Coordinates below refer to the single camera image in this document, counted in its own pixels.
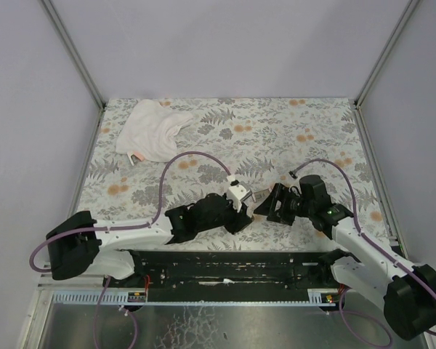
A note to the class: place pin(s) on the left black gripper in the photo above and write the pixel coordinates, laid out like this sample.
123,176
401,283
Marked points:
240,219

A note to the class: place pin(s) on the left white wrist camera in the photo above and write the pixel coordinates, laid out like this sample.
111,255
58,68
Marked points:
237,192

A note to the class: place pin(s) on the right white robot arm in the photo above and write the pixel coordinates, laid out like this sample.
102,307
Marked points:
403,291

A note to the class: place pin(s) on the left aluminium frame post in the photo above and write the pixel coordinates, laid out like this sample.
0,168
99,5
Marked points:
62,32

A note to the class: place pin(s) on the white slotted cable duct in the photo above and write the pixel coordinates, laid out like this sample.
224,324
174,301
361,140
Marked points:
215,296

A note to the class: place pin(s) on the white cloth towel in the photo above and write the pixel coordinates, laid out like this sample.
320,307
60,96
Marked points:
150,130

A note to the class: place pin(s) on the floral patterned table mat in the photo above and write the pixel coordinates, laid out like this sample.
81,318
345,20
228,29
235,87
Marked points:
259,140

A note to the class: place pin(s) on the aluminium cross rail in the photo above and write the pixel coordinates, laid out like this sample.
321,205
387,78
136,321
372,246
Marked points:
83,282

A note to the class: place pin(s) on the right aluminium frame post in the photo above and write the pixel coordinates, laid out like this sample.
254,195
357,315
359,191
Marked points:
387,50

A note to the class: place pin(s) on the aluminium frame post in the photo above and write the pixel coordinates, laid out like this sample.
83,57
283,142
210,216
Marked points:
62,32
387,50

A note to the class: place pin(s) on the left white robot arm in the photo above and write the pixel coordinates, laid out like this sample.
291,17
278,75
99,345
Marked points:
83,244

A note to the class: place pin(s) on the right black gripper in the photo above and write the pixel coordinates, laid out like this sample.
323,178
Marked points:
278,203

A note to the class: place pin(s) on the beige brown stapler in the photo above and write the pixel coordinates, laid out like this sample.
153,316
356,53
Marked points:
257,200

